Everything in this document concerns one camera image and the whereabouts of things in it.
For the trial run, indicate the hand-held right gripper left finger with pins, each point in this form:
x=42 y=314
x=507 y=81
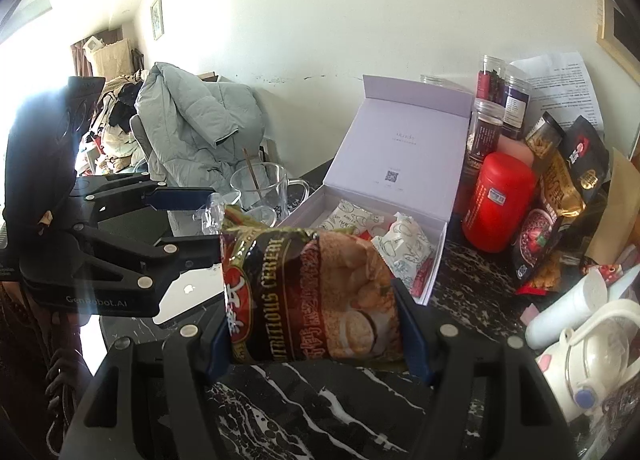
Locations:
x=216 y=345

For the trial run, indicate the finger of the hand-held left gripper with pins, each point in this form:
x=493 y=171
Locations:
x=180 y=199
x=200 y=250

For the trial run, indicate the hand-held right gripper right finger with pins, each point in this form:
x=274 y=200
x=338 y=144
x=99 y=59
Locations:
x=415 y=340

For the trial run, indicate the red sachet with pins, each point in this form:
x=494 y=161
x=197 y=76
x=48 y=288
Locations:
x=421 y=280

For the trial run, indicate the white bread packet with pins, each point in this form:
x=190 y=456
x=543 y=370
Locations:
x=347 y=217
x=405 y=245

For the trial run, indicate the green cereal packet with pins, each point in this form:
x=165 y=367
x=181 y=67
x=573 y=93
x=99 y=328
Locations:
x=310 y=295

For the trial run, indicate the white gift box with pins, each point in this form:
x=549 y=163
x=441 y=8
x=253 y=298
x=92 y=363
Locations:
x=400 y=139

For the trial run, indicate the clear plastic cup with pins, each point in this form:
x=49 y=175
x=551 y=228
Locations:
x=215 y=215

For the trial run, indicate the white smartphone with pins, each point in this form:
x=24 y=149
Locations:
x=187 y=295

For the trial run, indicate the grey puffer jacket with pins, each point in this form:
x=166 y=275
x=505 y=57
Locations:
x=200 y=124

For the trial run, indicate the wooden spoon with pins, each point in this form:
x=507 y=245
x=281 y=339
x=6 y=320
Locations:
x=250 y=167

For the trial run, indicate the pile of clothes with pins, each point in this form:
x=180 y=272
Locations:
x=117 y=109

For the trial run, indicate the glass mug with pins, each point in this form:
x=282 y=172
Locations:
x=270 y=185

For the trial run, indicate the clear fried snack packet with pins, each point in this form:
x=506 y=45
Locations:
x=542 y=270

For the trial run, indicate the white cylindrical bottle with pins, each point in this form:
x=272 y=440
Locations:
x=570 y=310

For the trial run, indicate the red canister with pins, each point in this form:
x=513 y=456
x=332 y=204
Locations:
x=497 y=200

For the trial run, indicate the white cartoon water bottle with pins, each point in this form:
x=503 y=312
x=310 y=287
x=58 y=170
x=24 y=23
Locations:
x=590 y=365

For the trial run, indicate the red owl snack packet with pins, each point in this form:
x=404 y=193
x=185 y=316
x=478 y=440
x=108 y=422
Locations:
x=607 y=274

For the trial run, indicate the black gold oatmeal bag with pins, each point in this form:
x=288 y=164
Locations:
x=560 y=190

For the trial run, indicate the pink box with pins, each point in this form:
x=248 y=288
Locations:
x=517 y=149

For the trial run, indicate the clear jar black label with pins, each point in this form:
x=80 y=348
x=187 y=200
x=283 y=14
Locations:
x=485 y=134

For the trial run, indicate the jar with gold label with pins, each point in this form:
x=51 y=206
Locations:
x=545 y=137

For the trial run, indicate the brown paper bag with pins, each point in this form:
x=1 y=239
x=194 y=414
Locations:
x=617 y=210

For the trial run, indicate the clear jar purple label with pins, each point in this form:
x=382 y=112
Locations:
x=516 y=104

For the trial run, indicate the clear jar red contents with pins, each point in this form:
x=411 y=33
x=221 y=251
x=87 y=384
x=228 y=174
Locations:
x=490 y=79

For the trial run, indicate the printed paper sheet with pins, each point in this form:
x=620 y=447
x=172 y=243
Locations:
x=560 y=84

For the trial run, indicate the small framed wall picture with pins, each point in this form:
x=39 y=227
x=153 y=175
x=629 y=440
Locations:
x=157 y=17

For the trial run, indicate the light wooden picture frame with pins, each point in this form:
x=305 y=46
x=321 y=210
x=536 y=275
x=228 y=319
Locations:
x=607 y=34

